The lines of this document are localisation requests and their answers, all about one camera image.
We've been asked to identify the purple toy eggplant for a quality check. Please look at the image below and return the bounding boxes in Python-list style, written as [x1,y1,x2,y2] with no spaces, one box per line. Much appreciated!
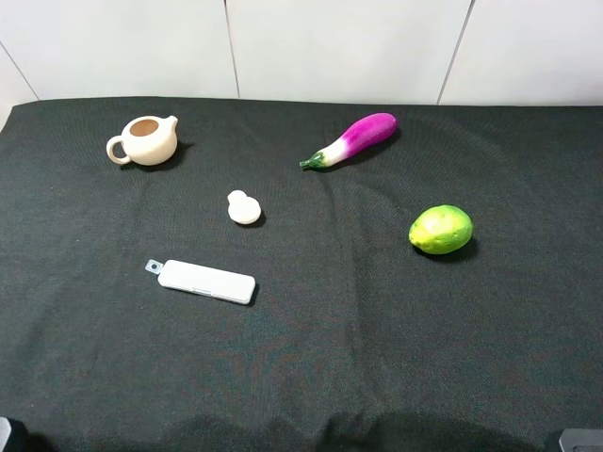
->
[300,112,399,170]

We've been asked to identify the grey object bottom left corner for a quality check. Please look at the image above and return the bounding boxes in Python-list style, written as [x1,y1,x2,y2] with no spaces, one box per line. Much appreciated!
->
[0,417,12,452]

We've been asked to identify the cream ceramic teapot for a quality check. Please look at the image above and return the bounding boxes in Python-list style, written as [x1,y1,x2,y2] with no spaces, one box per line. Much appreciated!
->
[106,116,178,166]

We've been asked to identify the grey object corner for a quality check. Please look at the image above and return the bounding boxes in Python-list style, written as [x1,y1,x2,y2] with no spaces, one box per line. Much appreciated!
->
[0,417,12,452]
[559,428,603,452]

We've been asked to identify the grey object bottom right corner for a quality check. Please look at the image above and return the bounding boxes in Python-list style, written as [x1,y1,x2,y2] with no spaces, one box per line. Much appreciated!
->
[559,428,603,452]

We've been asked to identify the small white teapot lid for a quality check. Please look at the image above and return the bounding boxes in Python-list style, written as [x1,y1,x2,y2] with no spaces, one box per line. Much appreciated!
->
[227,190,262,225]

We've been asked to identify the green lime fruit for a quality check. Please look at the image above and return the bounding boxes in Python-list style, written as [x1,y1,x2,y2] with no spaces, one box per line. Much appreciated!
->
[408,204,474,255]

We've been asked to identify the white rectangular plastic case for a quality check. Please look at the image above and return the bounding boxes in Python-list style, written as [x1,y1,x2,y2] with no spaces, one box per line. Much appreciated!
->
[145,259,256,305]

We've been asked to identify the dark green table cloth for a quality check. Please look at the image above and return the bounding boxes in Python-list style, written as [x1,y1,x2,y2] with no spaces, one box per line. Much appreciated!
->
[1,98,602,451]

